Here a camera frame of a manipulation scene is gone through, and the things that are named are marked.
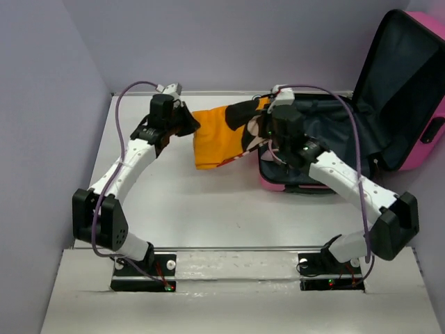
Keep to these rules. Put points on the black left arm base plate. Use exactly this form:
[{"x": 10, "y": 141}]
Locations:
[{"x": 159, "y": 278}]

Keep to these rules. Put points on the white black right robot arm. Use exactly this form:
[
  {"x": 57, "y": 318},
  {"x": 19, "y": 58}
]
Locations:
[{"x": 390, "y": 220}]

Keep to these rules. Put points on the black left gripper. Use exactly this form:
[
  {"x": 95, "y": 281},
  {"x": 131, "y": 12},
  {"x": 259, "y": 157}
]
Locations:
[{"x": 190, "y": 124}]

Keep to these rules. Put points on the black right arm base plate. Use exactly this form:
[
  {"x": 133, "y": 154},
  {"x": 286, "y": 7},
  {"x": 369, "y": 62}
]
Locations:
[{"x": 317, "y": 276}]

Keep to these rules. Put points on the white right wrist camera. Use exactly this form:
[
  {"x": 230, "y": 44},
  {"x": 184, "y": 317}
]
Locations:
[{"x": 280, "y": 95}]

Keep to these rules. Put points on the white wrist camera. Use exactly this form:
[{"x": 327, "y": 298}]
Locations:
[
  {"x": 280, "y": 95},
  {"x": 172, "y": 89}
]

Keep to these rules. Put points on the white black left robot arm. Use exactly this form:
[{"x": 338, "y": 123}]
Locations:
[{"x": 97, "y": 214}]

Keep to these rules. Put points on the pink blue cat-ear headphones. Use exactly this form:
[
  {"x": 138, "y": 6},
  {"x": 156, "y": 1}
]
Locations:
[{"x": 270, "y": 155}]

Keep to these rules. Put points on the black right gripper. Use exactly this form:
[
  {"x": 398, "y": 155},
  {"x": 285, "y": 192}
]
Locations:
[{"x": 270, "y": 116}]

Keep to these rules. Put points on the orange cartoon mouse cloth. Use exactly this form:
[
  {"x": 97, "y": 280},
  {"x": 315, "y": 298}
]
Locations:
[{"x": 229, "y": 132}]

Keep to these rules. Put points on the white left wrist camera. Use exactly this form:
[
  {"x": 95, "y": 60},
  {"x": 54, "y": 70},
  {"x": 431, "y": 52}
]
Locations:
[{"x": 172, "y": 89}]

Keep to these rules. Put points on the pink suitcase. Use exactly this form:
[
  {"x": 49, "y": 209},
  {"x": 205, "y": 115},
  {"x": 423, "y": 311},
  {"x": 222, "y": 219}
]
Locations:
[{"x": 395, "y": 115}]

